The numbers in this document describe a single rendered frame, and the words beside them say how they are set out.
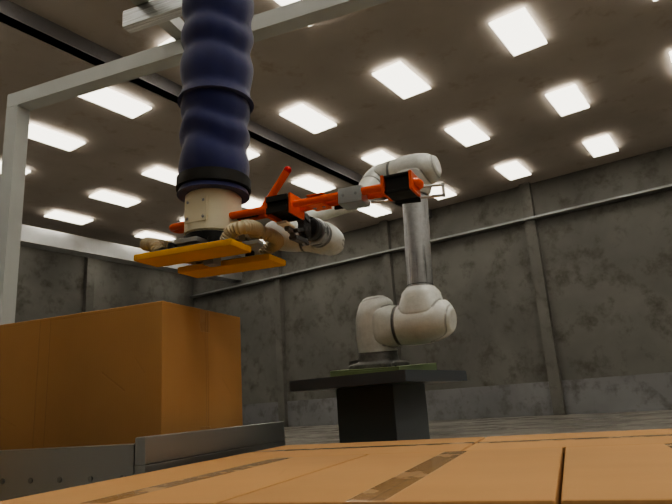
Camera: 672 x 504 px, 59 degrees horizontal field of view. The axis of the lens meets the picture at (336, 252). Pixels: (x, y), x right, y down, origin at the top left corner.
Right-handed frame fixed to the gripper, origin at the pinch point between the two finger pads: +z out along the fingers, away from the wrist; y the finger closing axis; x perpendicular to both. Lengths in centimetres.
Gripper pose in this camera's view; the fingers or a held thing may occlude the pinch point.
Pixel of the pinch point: (285, 213)
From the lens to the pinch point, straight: 173.6
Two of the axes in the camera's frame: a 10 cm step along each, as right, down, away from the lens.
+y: 0.7, 9.7, -2.5
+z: -3.6, -2.1, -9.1
